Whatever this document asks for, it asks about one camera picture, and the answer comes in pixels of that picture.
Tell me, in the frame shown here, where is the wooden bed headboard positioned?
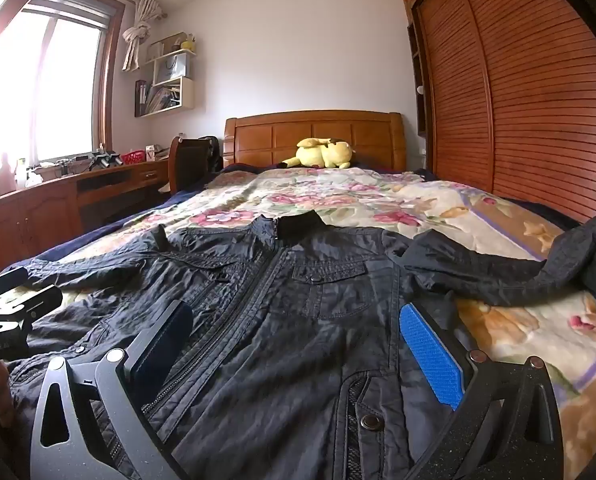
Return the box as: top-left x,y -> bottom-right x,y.
224,110 -> 408,173

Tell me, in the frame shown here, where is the wooden chair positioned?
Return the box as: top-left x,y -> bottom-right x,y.
168,136 -> 224,194

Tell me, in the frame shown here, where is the black backpack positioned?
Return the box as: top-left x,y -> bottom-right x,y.
204,135 -> 224,172

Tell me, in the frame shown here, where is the white bottle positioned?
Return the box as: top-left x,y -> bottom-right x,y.
0,152 -> 18,194

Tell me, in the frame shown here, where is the white wall shelf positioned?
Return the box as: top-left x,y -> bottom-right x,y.
134,32 -> 198,119

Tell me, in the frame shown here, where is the black device on desk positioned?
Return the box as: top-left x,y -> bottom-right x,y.
90,147 -> 124,170

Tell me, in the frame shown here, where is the wooden framed window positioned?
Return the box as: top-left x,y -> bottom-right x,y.
0,0 -> 127,167

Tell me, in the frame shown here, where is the floral blanket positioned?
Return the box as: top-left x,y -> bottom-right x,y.
25,166 -> 596,480

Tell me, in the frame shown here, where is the white paper bag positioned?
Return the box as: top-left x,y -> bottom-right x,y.
157,54 -> 187,84

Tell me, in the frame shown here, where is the wooden slatted wardrobe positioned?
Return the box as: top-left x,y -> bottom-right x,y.
399,0 -> 596,226

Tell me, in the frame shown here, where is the black binder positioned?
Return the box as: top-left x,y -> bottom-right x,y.
134,79 -> 149,118

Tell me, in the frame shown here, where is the tied beige curtain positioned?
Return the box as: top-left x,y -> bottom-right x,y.
122,0 -> 167,72

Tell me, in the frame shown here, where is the yellow plush toy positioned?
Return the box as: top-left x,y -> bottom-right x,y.
281,137 -> 354,170

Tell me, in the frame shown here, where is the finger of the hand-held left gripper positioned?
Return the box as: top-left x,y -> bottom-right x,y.
0,284 -> 65,322
0,266 -> 30,307

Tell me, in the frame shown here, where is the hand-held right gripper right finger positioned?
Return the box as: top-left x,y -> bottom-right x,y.
399,302 -> 565,480

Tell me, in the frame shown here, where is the black jacket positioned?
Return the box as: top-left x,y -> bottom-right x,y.
5,204 -> 596,480

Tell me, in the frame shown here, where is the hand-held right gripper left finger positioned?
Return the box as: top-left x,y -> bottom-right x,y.
30,300 -> 195,480

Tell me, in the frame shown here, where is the wooden desk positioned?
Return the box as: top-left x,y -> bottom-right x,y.
0,157 -> 172,267

